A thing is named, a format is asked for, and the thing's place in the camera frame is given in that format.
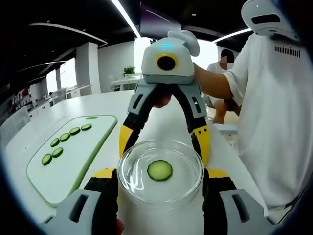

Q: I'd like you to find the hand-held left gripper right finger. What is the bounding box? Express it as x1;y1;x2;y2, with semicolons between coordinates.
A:
202;168;278;235

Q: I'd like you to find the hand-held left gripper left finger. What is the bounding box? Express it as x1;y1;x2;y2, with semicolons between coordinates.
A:
40;168;120;235

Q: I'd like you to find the glass petri dish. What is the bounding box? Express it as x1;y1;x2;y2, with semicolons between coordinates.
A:
117;140;204;203

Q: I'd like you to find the single cucumber slice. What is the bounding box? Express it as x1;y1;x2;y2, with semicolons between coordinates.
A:
146;159;174;182

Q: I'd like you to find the group of cucumber slices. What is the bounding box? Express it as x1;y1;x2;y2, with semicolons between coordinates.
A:
41;123;93;166

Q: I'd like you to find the person's right hand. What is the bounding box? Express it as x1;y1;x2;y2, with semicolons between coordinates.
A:
151;84;176;108

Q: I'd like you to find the person's left hand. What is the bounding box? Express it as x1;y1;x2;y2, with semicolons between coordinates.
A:
115;218;124;235

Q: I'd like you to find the green potted plant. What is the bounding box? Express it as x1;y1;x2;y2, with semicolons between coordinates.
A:
122;65;136;77

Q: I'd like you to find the ceiling-hung dark screen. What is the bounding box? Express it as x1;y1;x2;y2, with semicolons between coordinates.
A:
139;2;183;40

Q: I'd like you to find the white green-edged cutting board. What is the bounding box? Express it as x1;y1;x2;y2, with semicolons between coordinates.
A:
25;114;118;208

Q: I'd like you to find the long ceiling light strip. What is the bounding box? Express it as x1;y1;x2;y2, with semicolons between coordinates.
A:
110;0;140;37

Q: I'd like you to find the person in white shirt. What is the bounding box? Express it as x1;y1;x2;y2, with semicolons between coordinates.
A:
224;31;313;225

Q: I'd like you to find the white mesh office chair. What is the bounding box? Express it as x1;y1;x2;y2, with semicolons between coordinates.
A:
51;87;68;105

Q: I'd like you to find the row of white office desks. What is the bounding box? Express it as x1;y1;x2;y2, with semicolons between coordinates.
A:
0;84;93;128

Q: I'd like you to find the white worn device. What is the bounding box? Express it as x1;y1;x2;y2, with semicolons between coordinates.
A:
241;0;300;40

